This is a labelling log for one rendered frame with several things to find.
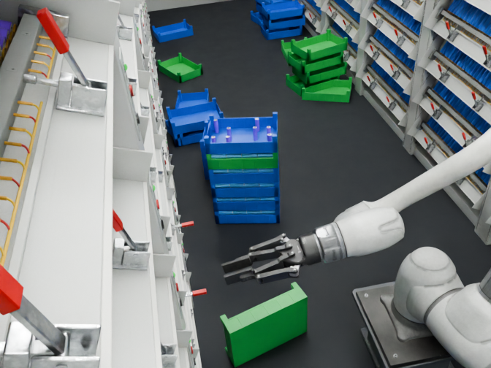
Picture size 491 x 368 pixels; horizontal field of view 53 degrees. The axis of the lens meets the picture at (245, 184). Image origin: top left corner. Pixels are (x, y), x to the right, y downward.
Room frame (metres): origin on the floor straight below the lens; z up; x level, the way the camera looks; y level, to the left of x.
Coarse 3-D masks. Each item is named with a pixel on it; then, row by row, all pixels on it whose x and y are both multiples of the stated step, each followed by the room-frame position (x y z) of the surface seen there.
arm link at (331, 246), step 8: (328, 224) 0.87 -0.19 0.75; (336, 224) 0.86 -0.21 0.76; (320, 232) 0.85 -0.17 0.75; (328, 232) 0.84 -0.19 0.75; (336, 232) 0.84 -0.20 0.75; (320, 240) 0.82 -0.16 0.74; (328, 240) 0.82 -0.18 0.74; (336, 240) 0.82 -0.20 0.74; (320, 248) 0.82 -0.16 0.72; (328, 248) 0.81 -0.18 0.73; (336, 248) 0.81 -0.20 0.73; (344, 248) 0.81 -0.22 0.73; (328, 256) 0.80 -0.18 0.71; (336, 256) 0.80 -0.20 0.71; (344, 256) 0.81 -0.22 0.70
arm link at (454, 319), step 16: (464, 288) 0.85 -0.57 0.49; (480, 288) 0.82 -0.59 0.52; (432, 304) 0.86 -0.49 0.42; (448, 304) 0.83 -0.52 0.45; (464, 304) 0.80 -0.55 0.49; (480, 304) 0.78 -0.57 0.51; (432, 320) 0.83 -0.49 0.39; (448, 320) 0.80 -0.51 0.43; (464, 320) 0.77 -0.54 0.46; (480, 320) 0.75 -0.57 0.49; (448, 336) 0.77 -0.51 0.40; (464, 336) 0.74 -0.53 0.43; (480, 336) 0.72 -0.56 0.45; (448, 352) 0.76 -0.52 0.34; (464, 352) 0.71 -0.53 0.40; (480, 352) 0.69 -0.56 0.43
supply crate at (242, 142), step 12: (228, 120) 1.91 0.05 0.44; (240, 120) 1.90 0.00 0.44; (252, 120) 1.90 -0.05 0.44; (264, 120) 1.89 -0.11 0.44; (276, 120) 1.86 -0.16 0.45; (240, 132) 1.87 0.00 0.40; (252, 132) 1.86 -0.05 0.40; (264, 132) 1.85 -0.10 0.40; (276, 132) 1.76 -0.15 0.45; (216, 144) 1.72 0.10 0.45; (228, 144) 1.71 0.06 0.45; (240, 144) 1.71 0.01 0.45; (252, 144) 1.70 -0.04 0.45; (264, 144) 1.70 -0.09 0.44; (276, 144) 1.69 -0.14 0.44
